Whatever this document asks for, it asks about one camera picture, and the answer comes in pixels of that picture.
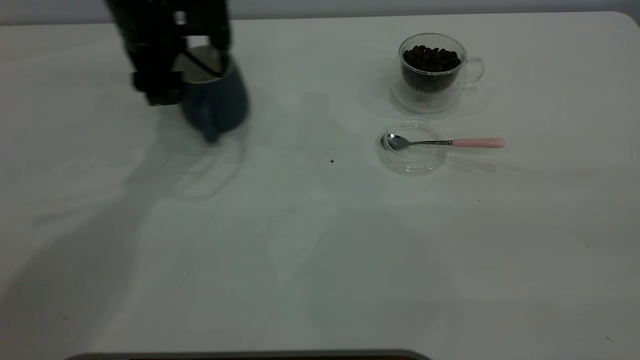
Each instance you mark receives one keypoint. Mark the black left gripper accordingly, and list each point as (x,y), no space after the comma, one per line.
(150,22)

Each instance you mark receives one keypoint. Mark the dark blue-grey ceramic mug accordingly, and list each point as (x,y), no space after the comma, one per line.
(220,100)

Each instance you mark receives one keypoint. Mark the dark roasted coffee beans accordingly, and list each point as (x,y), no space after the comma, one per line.
(431,65)

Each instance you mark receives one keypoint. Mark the clear round glass saucer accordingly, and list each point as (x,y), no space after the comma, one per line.
(412,162)

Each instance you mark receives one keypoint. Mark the clear double-wall glass cup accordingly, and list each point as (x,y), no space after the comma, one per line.
(429,100)

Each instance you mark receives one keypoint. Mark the dark grey frame bar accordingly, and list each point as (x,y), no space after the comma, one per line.
(250,355)

